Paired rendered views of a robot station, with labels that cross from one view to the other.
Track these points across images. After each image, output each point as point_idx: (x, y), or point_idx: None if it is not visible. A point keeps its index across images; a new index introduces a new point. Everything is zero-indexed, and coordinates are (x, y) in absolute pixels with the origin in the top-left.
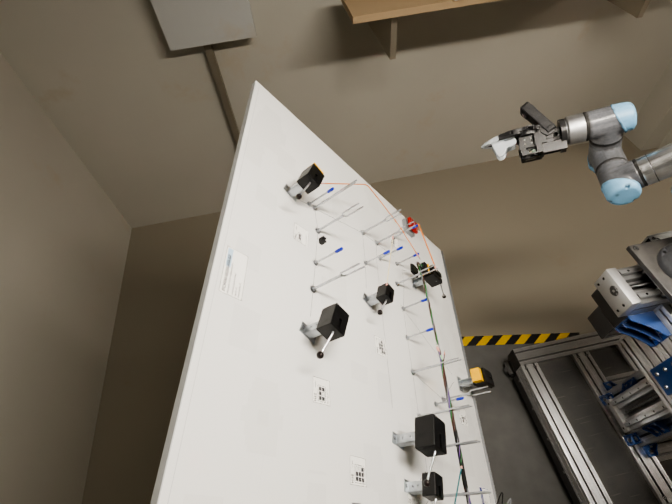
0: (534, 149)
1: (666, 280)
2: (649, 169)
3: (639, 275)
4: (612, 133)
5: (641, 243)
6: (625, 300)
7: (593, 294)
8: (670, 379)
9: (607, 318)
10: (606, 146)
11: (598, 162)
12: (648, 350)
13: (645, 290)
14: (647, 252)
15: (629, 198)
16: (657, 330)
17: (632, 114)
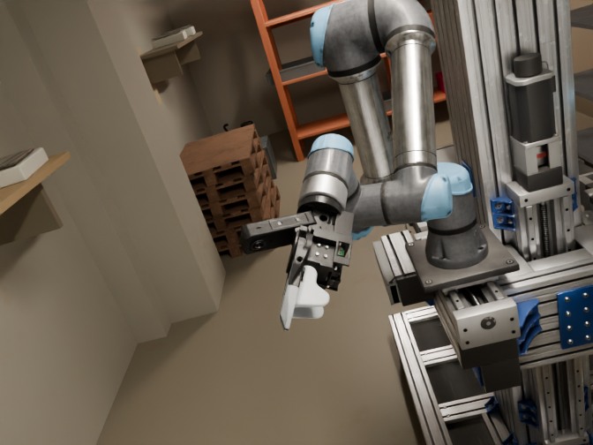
0: (338, 250)
1: (483, 267)
2: (427, 154)
3: (461, 296)
4: (352, 169)
5: (420, 277)
6: (507, 313)
7: (464, 365)
8: (581, 328)
9: (503, 360)
10: (358, 190)
11: (376, 207)
12: (539, 338)
13: (486, 295)
14: (436, 275)
15: (451, 193)
16: (533, 307)
17: (342, 138)
